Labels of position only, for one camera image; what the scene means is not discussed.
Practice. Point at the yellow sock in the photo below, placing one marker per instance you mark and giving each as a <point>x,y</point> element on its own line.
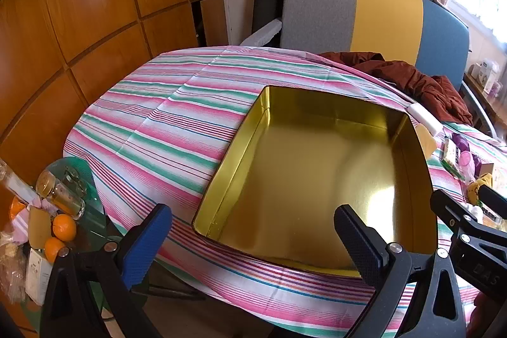
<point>477,187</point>

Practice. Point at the person's right hand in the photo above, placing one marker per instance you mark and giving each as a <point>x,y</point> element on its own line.
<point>481,312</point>

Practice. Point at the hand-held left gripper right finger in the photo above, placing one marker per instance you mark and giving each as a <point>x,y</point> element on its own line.
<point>358,243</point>

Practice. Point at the wooden desk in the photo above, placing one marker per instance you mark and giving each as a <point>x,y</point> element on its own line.
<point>489,112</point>

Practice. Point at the white carton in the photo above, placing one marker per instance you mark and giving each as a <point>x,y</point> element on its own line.
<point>37,274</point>

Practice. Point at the square metal tin box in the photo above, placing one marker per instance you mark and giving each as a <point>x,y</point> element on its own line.
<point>317,183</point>

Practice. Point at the grey yellow blue armchair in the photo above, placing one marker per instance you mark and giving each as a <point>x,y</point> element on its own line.
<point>388,13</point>

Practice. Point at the orange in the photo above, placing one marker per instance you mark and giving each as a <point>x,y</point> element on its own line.
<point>64,228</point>
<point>53,249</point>
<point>18,209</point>

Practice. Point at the white plastic wrapped bun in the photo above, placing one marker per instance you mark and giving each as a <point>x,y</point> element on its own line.
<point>473,210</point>

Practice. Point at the pink hair roller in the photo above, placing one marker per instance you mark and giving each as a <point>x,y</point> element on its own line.
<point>466,163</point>

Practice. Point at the green edged cracker packet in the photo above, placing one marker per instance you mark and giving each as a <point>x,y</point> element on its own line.
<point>449,156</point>

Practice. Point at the pink green striped tablecloth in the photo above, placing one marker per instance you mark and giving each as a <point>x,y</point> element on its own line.
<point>158,116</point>

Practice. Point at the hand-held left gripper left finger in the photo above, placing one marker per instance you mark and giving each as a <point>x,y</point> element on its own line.
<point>144,251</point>

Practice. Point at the white medicine box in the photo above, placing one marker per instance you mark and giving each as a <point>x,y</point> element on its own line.
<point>485,72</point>

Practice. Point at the yellow sponge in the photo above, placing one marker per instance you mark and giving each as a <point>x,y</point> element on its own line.
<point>427,140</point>

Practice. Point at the rust brown jacket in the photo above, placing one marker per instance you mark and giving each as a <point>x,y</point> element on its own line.
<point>416,80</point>

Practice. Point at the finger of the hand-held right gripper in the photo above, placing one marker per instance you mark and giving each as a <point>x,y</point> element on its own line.
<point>445,205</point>
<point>493,199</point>

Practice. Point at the glass jar with amber liquid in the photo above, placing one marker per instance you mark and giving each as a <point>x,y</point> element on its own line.
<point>59,195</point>

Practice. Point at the purple white box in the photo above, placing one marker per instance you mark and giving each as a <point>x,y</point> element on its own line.
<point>494,87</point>

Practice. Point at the gold cardboard box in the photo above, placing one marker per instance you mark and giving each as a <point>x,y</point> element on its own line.
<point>486,168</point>

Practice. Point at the clear plastic bottle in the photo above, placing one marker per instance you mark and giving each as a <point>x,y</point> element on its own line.
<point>19,185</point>

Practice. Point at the clear plastic bag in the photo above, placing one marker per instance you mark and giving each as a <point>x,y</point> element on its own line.
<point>12,270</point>

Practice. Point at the tan rectangular block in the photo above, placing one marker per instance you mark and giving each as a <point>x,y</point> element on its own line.
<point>39,227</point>

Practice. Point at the white sponge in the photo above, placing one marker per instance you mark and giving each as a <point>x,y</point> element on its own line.
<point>426,118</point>

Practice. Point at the round green glass side table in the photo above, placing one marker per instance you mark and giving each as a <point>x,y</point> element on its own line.
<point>93,203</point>

